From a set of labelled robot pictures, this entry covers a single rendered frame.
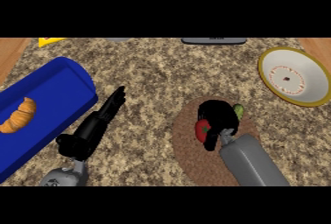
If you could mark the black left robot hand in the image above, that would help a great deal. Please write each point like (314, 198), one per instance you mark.
(91, 128)

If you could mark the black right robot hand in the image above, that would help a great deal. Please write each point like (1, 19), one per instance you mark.
(218, 115)

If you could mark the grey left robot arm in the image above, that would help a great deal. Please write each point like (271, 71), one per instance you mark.
(64, 176)

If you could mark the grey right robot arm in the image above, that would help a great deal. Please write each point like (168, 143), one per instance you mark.
(250, 162)

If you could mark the red tomato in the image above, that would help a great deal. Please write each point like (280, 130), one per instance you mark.
(202, 130)

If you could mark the brown round placemat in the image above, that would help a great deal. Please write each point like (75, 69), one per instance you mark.
(196, 163)

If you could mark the white bowl with yellow rim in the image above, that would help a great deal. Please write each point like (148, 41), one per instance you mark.
(293, 77)

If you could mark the green vegetable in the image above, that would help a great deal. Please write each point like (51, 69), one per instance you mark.
(239, 110)

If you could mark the blue tray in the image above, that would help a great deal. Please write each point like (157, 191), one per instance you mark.
(39, 113)

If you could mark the golden croissant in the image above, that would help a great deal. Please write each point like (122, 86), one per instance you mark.
(20, 116)

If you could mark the dark grey appliance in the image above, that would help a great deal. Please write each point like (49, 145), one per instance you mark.
(213, 40)

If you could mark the pale grey object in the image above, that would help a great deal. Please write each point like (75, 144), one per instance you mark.
(117, 39)

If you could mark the yellow object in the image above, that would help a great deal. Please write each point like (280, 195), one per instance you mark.
(48, 41)

